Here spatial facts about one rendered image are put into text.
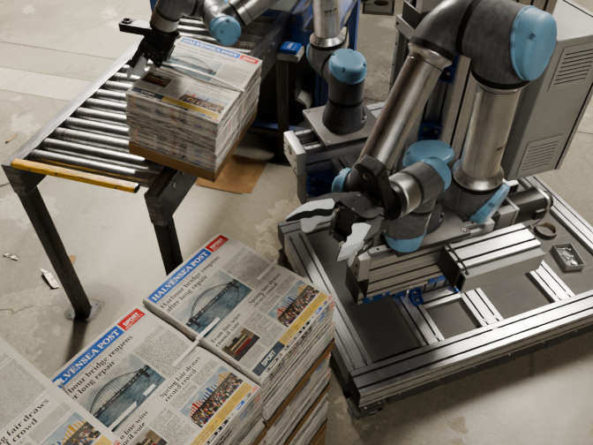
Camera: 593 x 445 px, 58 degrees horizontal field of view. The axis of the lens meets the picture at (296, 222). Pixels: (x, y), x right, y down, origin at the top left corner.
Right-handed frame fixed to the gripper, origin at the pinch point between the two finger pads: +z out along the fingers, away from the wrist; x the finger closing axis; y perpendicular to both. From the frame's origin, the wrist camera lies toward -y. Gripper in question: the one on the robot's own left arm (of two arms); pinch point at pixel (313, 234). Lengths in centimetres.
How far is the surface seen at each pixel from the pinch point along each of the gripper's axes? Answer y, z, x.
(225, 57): 16, -53, 89
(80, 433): 24.5, 38.2, 6.6
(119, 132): 45, -25, 109
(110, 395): 47, 26, 24
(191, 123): 24, -28, 72
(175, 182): 46, -25, 76
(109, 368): 47, 24, 29
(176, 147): 33, -25, 76
